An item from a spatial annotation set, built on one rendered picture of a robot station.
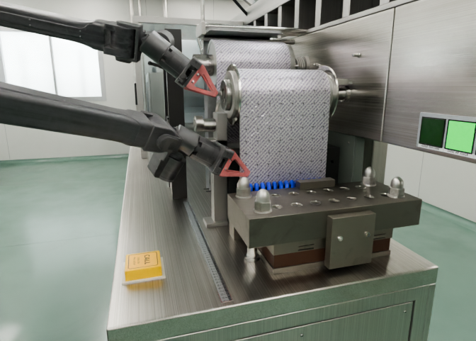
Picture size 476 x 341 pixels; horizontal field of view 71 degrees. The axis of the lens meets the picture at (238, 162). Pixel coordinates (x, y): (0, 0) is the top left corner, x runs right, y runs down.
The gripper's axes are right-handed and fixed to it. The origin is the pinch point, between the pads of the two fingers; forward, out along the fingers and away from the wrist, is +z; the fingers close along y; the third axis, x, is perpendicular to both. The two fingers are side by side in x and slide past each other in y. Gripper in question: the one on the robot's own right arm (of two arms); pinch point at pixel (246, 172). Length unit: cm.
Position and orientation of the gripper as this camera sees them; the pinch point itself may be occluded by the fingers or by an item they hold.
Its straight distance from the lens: 81.1
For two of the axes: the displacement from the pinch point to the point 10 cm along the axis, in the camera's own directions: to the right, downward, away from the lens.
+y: 2.8, 2.1, -9.3
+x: 4.8, -8.8, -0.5
